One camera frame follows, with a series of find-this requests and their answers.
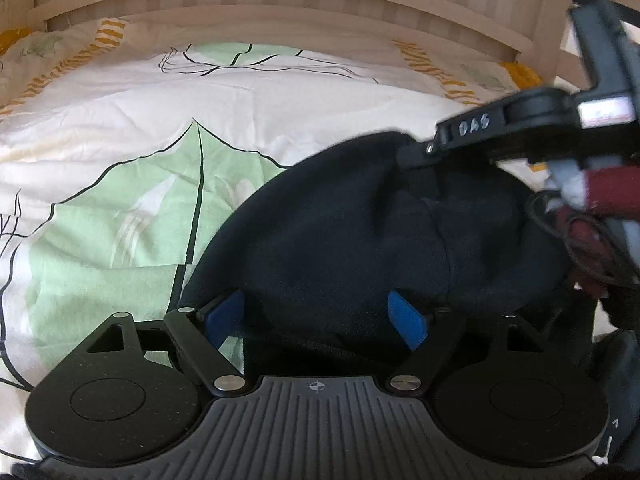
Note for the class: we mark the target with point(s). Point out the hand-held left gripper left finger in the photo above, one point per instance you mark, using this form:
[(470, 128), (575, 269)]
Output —
[(223, 320)]

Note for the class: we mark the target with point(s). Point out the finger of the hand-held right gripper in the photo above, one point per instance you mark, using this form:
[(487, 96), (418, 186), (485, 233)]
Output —
[(417, 155)]

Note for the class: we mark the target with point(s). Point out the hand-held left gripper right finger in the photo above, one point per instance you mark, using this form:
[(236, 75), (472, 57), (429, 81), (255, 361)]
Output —
[(407, 322)]

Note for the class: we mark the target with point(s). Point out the dark navy zip hoodie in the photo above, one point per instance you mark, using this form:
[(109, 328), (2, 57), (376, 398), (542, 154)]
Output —
[(340, 240)]

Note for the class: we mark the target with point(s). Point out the person's right hand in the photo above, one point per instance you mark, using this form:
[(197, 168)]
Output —
[(615, 187)]

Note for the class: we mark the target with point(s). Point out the leaf-printed white orange blanket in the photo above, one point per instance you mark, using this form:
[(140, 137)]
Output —
[(100, 125)]

